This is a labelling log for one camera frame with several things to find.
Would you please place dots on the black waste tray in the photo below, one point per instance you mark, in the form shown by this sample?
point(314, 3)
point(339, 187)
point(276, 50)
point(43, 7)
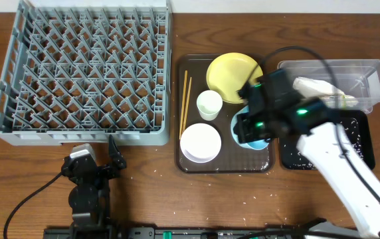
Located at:
point(363, 117)

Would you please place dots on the spilled rice pile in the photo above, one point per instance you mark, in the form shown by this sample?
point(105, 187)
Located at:
point(293, 159)

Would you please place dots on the grey dish rack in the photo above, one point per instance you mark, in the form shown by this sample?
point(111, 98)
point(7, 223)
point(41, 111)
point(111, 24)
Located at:
point(86, 72)

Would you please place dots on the clear plastic bin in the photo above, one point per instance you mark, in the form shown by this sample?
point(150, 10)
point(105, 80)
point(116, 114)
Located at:
point(359, 78)

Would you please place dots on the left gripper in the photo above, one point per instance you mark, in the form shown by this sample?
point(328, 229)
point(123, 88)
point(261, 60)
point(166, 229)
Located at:
point(98, 170)

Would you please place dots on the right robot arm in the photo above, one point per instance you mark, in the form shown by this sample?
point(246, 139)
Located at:
point(322, 140)

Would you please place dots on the light blue bowl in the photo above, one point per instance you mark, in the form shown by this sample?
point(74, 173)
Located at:
point(255, 145)

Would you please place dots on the green snack wrapper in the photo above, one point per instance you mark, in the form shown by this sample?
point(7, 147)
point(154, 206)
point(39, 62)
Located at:
point(340, 101)

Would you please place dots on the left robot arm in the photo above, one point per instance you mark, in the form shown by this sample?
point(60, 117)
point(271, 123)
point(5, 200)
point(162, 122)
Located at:
point(90, 198)

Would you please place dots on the pale green cup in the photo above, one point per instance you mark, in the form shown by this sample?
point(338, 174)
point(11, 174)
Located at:
point(209, 104)

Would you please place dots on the white bowl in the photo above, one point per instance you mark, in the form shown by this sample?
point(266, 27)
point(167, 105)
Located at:
point(200, 143)

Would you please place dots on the white paper napkin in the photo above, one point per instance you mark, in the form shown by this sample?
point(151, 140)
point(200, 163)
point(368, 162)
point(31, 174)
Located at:
point(316, 88)

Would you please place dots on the right wooden chopstick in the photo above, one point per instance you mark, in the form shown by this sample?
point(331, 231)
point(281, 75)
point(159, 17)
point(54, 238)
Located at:
point(187, 105)

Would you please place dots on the wooden chopstick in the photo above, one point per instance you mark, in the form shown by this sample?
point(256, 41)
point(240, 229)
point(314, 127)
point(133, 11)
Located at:
point(183, 103)
point(187, 105)

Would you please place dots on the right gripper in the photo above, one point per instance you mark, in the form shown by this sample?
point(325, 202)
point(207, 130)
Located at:
point(243, 129)

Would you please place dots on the dark brown serving tray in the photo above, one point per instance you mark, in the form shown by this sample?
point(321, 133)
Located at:
point(232, 158)

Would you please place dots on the left wooden chopstick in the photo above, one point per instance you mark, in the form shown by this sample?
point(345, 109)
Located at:
point(183, 103)

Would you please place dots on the yellow plate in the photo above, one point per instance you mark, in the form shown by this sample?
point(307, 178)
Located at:
point(228, 73)

